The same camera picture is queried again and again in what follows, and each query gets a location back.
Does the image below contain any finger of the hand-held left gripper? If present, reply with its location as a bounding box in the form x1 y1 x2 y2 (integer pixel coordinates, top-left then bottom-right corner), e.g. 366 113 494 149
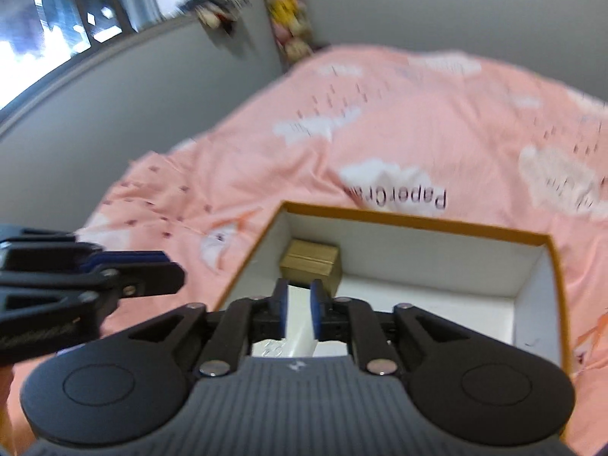
0 263 187 360
0 227 174 275

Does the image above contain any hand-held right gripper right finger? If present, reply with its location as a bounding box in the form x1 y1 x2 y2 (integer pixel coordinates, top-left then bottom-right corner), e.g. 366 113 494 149
310 280 469 377

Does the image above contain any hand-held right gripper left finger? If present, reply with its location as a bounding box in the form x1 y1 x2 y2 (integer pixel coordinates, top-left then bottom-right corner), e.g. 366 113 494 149
126 279 291 381

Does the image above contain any white rectangular box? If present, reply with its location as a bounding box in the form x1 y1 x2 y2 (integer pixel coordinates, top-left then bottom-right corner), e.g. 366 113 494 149
250 282 320 359

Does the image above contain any orange cardboard box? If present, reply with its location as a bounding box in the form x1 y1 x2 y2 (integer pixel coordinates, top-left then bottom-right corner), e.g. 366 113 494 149
216 201 571 443

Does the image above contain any small gold box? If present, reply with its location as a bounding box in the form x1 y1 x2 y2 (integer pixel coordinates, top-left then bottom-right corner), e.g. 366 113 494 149
279 240 344 295

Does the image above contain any pink cloud print blanket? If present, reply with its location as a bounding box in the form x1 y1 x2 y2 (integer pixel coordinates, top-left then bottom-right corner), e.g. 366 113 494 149
0 45 608 456

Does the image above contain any window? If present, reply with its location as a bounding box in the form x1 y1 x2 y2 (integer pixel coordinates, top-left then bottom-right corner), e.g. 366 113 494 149
0 0 214 111

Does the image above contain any hanging strip of plush toys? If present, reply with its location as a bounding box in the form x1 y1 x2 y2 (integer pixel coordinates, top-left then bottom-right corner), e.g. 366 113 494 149
254 0 317 65

